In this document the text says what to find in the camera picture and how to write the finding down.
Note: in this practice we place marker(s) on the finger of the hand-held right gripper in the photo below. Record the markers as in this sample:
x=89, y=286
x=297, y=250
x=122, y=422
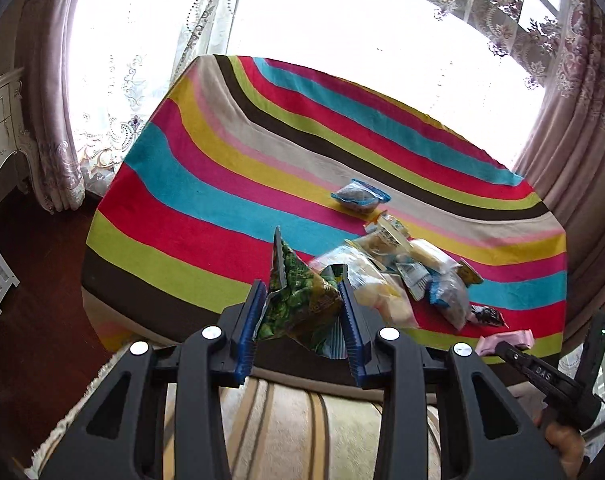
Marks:
x=537, y=372

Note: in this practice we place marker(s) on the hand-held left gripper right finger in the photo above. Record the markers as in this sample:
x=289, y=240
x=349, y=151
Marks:
x=355, y=345

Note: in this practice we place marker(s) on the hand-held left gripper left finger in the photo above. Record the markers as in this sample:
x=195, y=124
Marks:
x=250, y=340

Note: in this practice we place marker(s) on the green snack packet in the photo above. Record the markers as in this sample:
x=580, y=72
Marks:
x=292, y=300

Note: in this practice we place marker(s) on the person's right hand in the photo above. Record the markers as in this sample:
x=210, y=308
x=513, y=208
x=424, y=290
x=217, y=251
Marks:
x=564, y=447

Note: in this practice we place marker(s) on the pink snack packet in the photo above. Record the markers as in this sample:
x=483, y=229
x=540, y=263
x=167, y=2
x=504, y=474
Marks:
x=512, y=337

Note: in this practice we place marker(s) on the clear packet yellow pieces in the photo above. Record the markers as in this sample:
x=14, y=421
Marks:
x=382, y=300

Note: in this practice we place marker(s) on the small dark snack packet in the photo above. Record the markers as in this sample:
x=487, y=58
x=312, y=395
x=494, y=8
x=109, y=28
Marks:
x=487, y=316

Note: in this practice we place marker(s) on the white and blue snack packet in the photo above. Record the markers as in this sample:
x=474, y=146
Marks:
x=412, y=275

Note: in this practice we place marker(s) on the beige striped plush cushion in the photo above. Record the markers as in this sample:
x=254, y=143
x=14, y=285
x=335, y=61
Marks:
x=282, y=435

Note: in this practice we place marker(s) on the clear snack packet blue edge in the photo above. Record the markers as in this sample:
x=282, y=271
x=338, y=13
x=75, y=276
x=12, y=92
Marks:
x=450, y=300

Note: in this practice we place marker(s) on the clear packet pale cookies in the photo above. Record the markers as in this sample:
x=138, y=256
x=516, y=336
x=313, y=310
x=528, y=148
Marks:
x=382, y=240

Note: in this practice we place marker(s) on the small yellow snack packet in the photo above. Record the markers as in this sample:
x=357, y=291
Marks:
x=470, y=274

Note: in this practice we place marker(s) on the striped colourful blanket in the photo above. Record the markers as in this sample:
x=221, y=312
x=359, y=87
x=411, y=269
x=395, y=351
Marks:
x=207, y=200

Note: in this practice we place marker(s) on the blue snack packet dark filling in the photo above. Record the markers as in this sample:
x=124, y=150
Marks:
x=357, y=194

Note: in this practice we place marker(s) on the mauve embroidered curtain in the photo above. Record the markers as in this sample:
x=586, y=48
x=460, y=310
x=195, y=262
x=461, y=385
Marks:
x=572, y=160
x=50, y=110

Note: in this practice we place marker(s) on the white dresser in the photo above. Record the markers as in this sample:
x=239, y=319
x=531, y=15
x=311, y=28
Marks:
x=2, y=125

